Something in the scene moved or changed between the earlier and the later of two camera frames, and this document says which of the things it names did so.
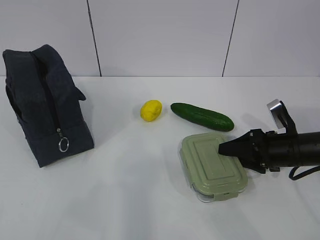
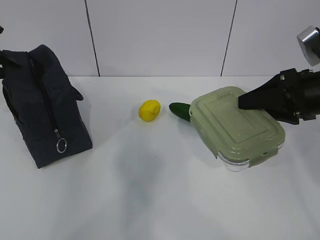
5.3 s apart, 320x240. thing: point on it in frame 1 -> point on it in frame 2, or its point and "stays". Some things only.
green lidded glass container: (212, 176) -> (238, 137)
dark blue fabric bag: (45, 99) stays
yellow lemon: (150, 110) stays
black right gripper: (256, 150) -> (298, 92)
